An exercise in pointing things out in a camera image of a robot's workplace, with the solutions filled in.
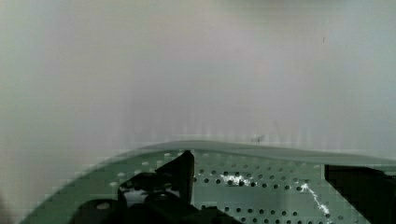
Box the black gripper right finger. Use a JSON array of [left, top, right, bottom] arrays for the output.
[[324, 165, 396, 224]]

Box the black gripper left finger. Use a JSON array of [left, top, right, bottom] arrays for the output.
[[67, 151, 242, 224]]

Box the green plastic strainer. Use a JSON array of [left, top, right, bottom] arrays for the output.
[[21, 141, 395, 224]]

